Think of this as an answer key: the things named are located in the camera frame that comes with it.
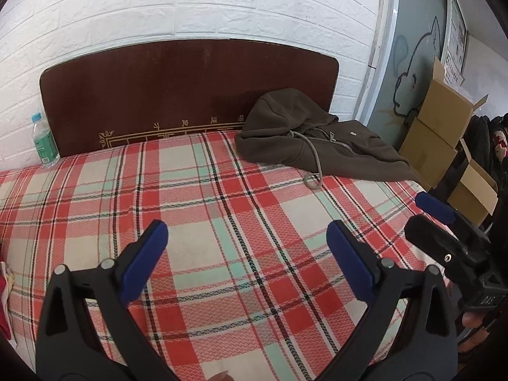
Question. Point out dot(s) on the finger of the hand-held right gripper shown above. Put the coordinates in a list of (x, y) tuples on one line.
[(436, 242), (436, 206)]

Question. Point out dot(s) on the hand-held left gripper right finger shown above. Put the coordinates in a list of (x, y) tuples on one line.
[(349, 258)]

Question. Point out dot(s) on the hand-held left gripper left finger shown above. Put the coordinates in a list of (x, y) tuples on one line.
[(145, 258)]

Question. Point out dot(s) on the brown zip hoodie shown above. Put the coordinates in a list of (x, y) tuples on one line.
[(278, 127)]

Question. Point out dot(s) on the dark hanging clothes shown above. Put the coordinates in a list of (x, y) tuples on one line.
[(482, 139)]

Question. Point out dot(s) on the person's right hand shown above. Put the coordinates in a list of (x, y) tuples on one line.
[(472, 323)]

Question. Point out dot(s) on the open cardboard box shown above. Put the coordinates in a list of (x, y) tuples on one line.
[(472, 194)]

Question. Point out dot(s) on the red patterned cloth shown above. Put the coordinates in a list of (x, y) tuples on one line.
[(501, 141)]

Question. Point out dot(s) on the red plaid bed sheet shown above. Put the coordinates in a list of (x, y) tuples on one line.
[(238, 206)]

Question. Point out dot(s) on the plastic water bottle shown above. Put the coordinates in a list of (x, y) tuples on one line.
[(43, 143)]

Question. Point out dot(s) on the grey-blue panel with cartoon drawing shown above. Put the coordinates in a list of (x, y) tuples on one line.
[(412, 39)]

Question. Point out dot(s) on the brown wooden headboard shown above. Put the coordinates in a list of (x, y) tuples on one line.
[(158, 87)]

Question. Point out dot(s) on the wall poster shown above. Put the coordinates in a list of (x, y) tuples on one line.
[(456, 35)]

